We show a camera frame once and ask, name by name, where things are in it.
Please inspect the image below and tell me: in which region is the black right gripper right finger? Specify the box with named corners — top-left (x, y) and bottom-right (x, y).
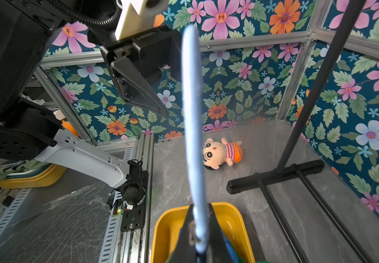
top-left (205, 203), bottom-right (237, 263)

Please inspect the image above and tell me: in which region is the plush doll toy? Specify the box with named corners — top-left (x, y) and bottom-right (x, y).
top-left (203, 138), bottom-right (243, 170)

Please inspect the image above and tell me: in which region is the blue tank top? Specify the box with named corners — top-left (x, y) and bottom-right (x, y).
top-left (170, 228), bottom-right (239, 263)

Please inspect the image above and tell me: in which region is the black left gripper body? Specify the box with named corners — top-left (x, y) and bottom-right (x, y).
top-left (101, 25), bottom-right (182, 82)

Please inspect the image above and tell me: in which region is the light blue wire hanger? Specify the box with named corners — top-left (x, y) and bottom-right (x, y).
top-left (181, 25), bottom-right (209, 254)

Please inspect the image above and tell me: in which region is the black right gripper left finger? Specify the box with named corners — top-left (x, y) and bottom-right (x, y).
top-left (166, 204), bottom-right (198, 263)

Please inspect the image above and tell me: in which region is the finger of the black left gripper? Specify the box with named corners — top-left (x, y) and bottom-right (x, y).
top-left (109, 57), bottom-right (169, 118)

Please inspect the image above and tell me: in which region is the black clothes rack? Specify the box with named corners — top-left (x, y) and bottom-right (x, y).
top-left (226, 0), bottom-right (375, 263)

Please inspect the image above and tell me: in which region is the yellow plastic tray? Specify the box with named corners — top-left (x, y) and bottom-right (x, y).
top-left (151, 202), bottom-right (255, 263)

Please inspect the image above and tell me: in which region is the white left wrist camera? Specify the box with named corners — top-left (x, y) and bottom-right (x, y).
top-left (115, 0), bottom-right (169, 41)

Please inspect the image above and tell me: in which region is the yellow tub with clothes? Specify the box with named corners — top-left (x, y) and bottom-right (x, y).
top-left (0, 160), bottom-right (67, 190)

